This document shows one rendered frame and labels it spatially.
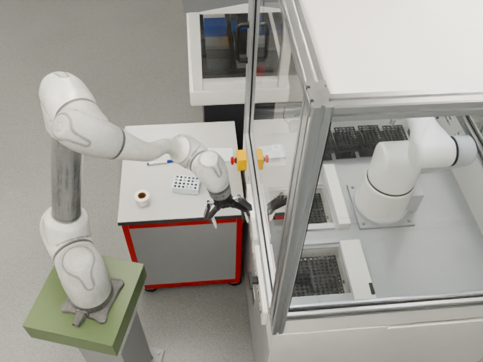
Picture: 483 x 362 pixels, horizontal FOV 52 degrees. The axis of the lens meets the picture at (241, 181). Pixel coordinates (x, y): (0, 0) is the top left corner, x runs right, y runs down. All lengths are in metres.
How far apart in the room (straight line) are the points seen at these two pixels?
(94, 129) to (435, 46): 0.87
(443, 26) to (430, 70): 0.18
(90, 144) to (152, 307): 1.65
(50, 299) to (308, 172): 1.27
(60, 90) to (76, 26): 3.45
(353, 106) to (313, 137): 0.10
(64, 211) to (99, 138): 0.48
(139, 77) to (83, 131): 2.87
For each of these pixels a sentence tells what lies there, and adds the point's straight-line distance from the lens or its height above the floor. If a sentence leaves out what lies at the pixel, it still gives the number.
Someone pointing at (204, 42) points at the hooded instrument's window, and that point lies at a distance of 2.47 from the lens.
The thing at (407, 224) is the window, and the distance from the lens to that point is 1.34.
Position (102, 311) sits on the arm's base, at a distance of 1.94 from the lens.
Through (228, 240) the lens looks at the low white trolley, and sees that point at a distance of 2.46.
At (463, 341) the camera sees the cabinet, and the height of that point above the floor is 0.72.
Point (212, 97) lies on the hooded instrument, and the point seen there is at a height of 0.86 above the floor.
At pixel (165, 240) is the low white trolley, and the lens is 2.43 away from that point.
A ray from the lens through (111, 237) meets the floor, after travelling 3.18.
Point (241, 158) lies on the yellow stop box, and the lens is 2.27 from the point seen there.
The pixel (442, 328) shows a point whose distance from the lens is 2.03.
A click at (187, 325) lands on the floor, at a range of 2.83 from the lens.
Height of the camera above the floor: 2.59
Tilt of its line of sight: 50 degrees down
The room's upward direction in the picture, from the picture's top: 2 degrees clockwise
